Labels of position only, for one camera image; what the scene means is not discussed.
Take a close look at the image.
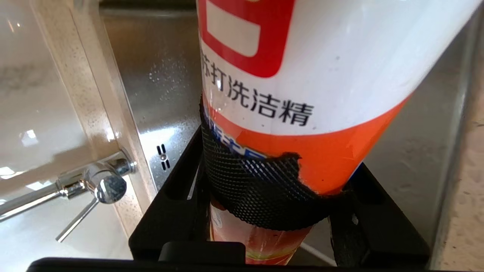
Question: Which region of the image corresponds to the stainless steel sink basin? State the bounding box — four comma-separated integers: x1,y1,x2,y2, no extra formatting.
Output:
76,0,481,272

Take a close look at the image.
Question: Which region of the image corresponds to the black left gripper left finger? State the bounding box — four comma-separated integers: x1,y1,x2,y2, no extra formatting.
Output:
129,127,211,261

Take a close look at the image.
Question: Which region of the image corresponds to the chrome gooseneck faucet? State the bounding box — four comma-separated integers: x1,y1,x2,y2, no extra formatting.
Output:
0,149,137,243

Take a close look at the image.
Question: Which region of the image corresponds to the orange white dish soap bottle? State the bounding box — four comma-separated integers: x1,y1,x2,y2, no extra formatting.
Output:
197,0,484,266

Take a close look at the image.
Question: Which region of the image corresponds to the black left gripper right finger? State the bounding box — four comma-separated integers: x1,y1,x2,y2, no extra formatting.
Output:
328,162,431,269

